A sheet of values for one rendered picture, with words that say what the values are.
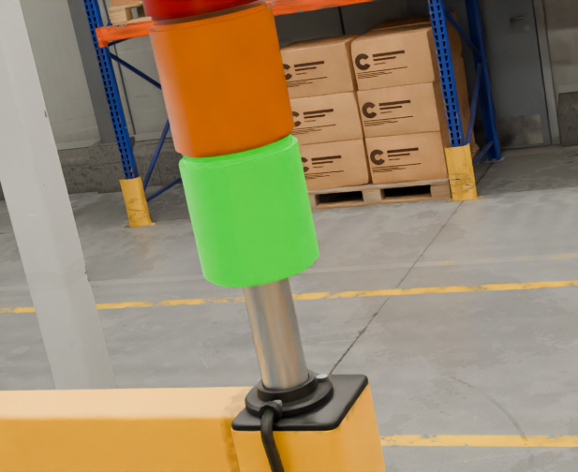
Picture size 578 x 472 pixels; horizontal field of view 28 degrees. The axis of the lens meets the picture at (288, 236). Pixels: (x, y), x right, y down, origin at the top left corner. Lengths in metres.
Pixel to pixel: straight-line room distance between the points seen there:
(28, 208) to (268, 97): 2.64
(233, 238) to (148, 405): 0.11
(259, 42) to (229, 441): 0.18
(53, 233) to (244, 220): 2.63
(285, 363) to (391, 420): 4.84
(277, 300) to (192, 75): 0.10
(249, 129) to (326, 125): 8.31
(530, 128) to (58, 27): 4.42
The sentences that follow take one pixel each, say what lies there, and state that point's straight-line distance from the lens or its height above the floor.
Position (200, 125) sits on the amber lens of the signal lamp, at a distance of 0.46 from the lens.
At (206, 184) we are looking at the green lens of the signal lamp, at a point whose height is 2.21.
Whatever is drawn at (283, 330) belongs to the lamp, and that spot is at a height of 2.13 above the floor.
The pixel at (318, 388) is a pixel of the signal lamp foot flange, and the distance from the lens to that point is 0.51.
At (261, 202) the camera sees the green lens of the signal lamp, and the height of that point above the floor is 2.19.
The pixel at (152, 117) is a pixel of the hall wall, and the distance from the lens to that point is 10.89.
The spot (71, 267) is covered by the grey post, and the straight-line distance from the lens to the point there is 3.14.
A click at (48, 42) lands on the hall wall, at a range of 11.27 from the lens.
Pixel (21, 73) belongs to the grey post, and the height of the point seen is 2.01.
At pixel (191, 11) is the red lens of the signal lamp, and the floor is 2.27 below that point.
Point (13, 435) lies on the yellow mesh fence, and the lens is 0.58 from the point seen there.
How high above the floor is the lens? 2.31
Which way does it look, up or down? 16 degrees down
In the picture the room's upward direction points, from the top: 11 degrees counter-clockwise
